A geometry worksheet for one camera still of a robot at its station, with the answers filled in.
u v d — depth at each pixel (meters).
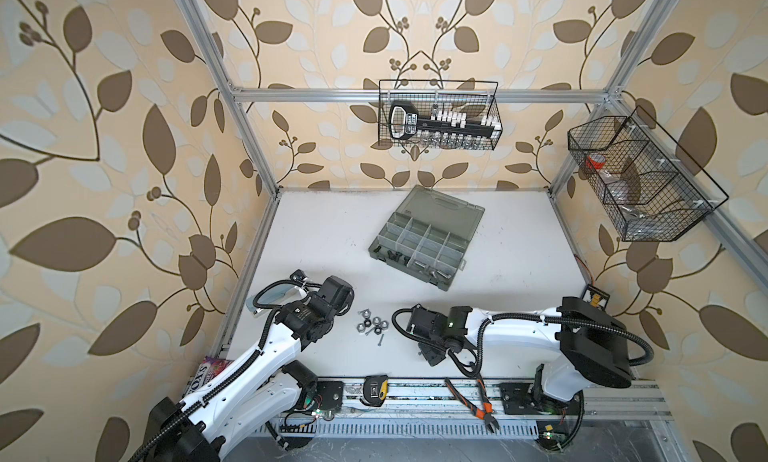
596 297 0.89
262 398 0.57
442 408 0.74
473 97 0.91
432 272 0.96
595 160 0.88
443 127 0.83
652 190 0.73
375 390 0.74
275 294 0.89
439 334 0.63
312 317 0.57
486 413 0.72
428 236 1.04
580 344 0.42
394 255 1.01
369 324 0.87
